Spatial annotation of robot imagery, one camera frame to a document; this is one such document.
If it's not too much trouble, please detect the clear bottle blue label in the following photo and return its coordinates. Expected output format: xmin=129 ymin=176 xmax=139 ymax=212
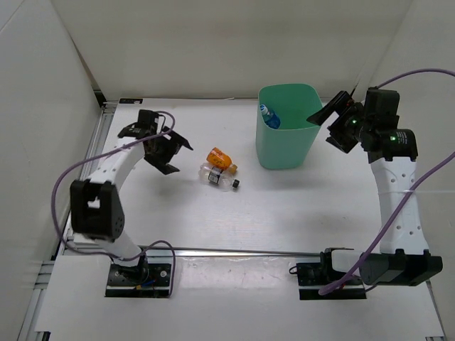
xmin=259 ymin=104 xmax=281 ymax=129

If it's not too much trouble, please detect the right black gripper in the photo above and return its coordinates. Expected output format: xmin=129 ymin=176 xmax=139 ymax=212
xmin=306 ymin=91 xmax=373 ymax=153

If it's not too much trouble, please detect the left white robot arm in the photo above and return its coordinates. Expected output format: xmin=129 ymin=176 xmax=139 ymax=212
xmin=70 ymin=122 xmax=192 ymax=284

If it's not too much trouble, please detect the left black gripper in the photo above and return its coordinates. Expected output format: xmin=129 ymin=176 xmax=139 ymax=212
xmin=145 ymin=126 xmax=191 ymax=174

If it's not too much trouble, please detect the green plastic bin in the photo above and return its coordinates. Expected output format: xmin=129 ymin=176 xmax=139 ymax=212
xmin=255 ymin=83 xmax=322 ymax=170

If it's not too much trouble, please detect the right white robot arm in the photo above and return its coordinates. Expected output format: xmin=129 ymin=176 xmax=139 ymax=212
xmin=307 ymin=87 xmax=443 ymax=296

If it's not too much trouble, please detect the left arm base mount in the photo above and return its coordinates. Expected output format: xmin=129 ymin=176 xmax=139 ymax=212
xmin=105 ymin=249 xmax=176 ymax=298

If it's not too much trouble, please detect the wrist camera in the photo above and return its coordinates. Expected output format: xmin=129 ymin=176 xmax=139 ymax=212
xmin=136 ymin=109 xmax=165 ymax=134
xmin=364 ymin=87 xmax=400 ymax=121

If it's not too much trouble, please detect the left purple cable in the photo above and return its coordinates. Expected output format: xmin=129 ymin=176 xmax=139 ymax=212
xmin=51 ymin=112 xmax=177 ymax=298

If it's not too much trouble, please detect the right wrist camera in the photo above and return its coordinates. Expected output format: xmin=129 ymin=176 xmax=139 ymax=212
xmin=364 ymin=87 xmax=400 ymax=121

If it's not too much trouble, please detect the clear bottle black label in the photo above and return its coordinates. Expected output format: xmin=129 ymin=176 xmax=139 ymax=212
xmin=198 ymin=163 xmax=240 ymax=191

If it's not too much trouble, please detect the orange plastic bottle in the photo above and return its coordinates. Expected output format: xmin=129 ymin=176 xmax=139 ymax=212
xmin=206 ymin=147 xmax=237 ymax=175

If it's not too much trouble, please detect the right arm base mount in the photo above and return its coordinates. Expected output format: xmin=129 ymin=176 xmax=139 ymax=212
xmin=289 ymin=248 xmax=367 ymax=301

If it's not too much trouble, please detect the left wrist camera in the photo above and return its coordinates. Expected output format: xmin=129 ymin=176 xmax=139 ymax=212
xmin=136 ymin=109 xmax=165 ymax=134

